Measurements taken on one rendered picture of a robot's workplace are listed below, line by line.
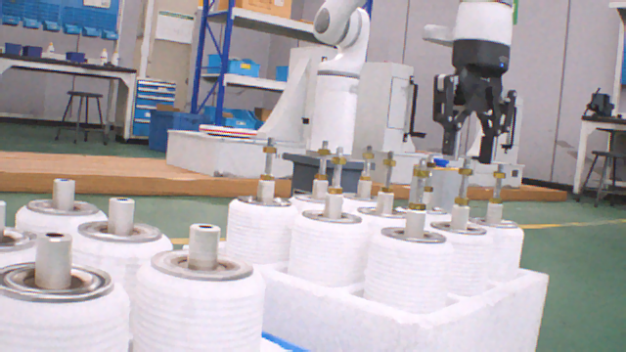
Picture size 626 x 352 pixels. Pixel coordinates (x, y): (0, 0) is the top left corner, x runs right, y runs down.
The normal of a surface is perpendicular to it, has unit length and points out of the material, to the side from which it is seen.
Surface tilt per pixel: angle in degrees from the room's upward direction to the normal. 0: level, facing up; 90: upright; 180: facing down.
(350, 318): 90
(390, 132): 90
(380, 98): 90
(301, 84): 90
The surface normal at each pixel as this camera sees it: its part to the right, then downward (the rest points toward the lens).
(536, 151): -0.78, -0.04
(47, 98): 0.61, 0.13
